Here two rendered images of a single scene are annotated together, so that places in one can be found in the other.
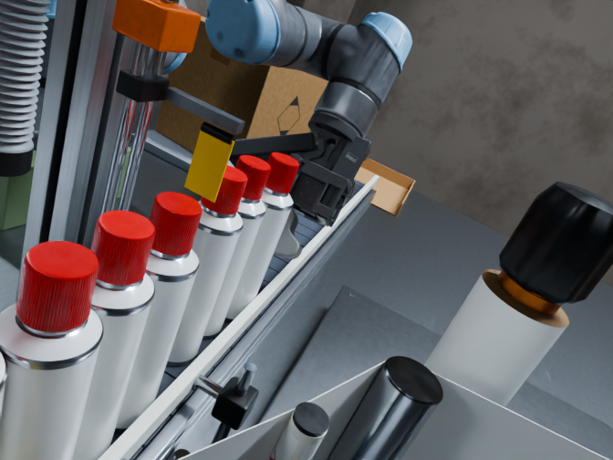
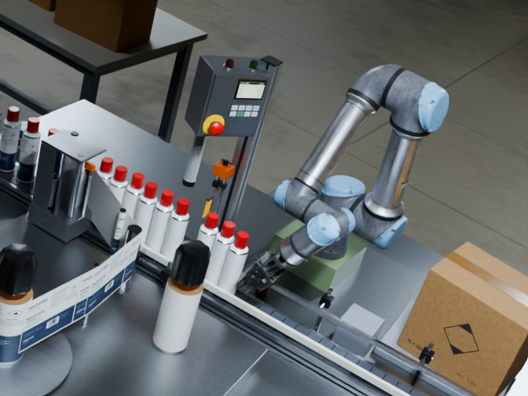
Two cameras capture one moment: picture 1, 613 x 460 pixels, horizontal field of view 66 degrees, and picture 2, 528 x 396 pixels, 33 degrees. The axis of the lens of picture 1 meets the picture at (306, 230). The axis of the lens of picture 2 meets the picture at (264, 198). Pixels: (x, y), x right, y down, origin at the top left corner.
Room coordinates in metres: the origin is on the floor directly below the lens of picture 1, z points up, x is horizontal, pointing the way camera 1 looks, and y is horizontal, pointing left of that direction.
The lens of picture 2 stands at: (0.83, -1.91, 2.36)
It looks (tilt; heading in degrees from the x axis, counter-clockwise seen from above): 30 degrees down; 100
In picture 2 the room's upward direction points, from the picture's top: 17 degrees clockwise
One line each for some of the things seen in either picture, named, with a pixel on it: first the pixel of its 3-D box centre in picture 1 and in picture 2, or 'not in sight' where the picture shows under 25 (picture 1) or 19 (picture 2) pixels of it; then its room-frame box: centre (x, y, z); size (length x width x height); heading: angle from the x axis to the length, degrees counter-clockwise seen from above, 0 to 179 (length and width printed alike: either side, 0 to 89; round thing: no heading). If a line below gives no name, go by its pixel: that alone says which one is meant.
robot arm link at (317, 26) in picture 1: (299, 40); (329, 221); (0.67, 0.11, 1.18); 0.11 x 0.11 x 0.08; 72
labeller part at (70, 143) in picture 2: not in sight; (74, 144); (-0.03, 0.05, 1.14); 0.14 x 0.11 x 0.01; 170
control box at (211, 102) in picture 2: not in sight; (228, 97); (0.31, 0.17, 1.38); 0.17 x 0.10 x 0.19; 45
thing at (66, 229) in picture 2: not in sight; (68, 185); (-0.03, 0.05, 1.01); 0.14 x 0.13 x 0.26; 170
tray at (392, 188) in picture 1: (367, 178); not in sight; (1.38, -0.11, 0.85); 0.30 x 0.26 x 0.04; 170
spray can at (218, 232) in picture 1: (198, 267); (204, 246); (0.38, 0.08, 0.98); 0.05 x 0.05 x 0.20
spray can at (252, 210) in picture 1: (224, 249); (220, 254); (0.43, 0.07, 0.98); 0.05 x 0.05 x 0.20
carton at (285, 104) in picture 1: (247, 97); (478, 320); (1.14, 0.26, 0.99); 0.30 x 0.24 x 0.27; 161
